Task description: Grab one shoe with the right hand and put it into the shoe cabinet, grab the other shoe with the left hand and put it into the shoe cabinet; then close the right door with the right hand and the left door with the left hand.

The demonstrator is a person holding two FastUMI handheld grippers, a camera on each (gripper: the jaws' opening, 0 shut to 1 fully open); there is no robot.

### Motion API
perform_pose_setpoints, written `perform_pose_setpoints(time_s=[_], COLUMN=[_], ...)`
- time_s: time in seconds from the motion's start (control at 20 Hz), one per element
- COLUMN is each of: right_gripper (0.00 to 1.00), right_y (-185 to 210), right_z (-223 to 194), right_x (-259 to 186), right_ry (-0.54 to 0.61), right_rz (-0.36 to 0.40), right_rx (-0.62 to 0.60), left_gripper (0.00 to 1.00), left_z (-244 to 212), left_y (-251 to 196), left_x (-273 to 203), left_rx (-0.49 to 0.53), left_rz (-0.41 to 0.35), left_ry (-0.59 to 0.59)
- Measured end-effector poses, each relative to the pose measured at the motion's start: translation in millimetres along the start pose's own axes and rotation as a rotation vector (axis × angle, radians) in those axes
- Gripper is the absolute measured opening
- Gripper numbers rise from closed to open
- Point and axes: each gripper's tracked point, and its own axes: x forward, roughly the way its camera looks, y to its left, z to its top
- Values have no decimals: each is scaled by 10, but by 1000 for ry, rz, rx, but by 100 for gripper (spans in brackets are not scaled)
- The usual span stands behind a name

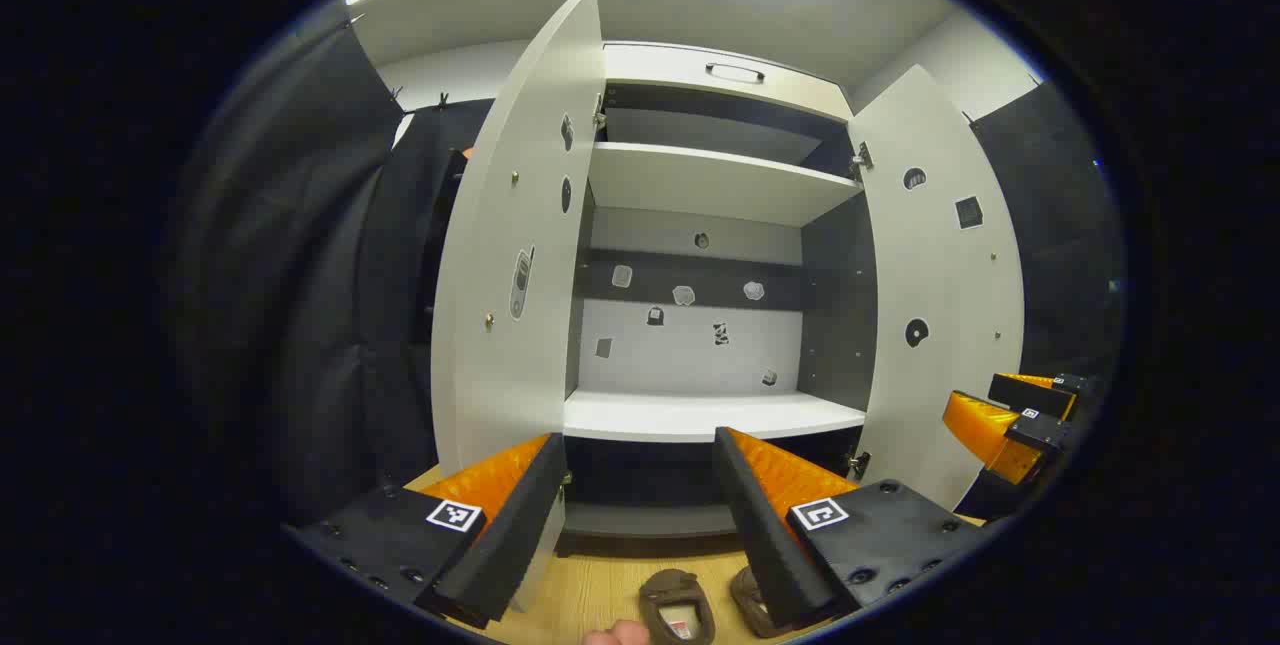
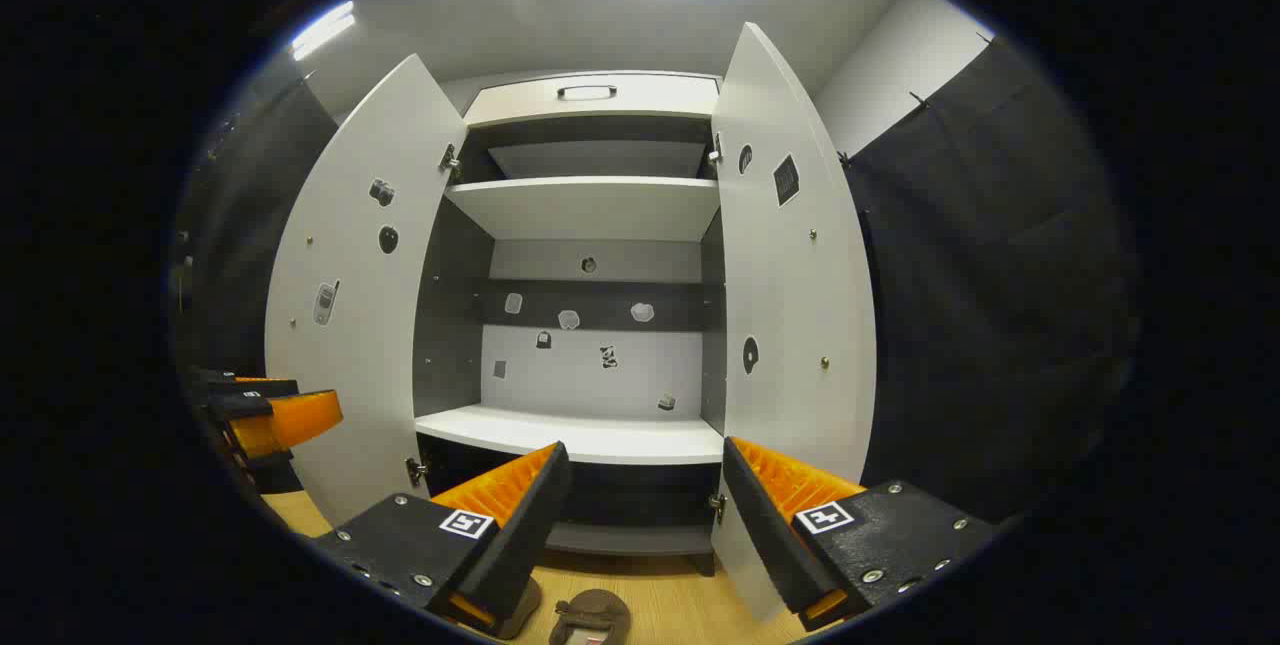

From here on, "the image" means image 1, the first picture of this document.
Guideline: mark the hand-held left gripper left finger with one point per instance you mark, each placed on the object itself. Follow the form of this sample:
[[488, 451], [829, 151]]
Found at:
[[515, 545]]

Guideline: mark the white cabinet door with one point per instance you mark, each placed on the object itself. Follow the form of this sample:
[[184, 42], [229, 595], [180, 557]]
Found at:
[[510, 225], [940, 265]]

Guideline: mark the white shoe cabinet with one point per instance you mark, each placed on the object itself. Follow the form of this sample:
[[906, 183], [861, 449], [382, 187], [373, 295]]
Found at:
[[700, 180]]

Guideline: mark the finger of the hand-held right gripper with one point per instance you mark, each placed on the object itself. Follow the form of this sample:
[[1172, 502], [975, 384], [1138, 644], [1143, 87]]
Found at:
[[1000, 435], [1035, 390]]

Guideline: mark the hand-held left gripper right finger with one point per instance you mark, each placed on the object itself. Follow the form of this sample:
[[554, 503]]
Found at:
[[765, 545]]

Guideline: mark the black backdrop cloth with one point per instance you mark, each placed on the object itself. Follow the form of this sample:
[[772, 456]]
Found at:
[[1060, 225], [300, 275]]

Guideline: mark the brown fuzzy shoe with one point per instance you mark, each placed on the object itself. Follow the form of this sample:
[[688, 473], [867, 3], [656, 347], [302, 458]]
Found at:
[[675, 595], [750, 600]]

